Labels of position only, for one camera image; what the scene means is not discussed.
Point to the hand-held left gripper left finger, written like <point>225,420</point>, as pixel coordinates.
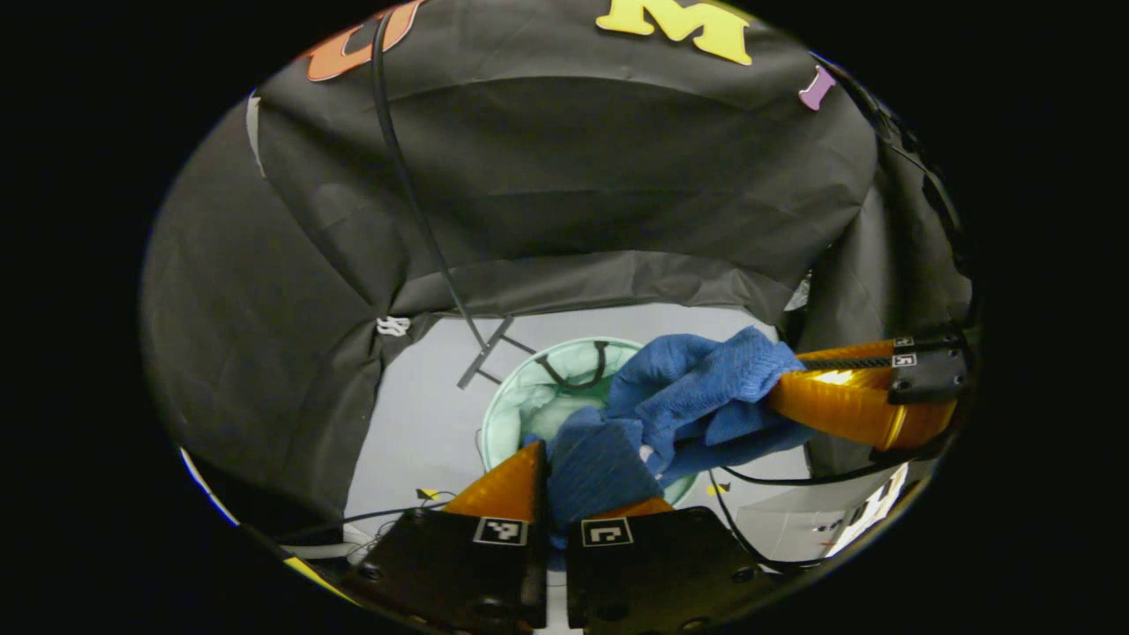
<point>441,564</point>

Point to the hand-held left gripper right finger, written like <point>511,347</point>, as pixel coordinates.
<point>661,564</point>

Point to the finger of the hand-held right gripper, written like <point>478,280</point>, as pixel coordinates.
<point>856,348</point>
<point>856,406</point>

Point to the green mesh laundry hamper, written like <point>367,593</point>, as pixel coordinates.
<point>547,397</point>

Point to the black clothes rack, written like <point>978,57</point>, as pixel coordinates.
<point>414,203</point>

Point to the white printed box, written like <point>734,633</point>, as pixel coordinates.
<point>794,520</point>

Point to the white cloth tie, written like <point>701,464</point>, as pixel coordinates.
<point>393,326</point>

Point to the black backdrop cloth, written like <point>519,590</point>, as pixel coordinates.
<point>573,176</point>

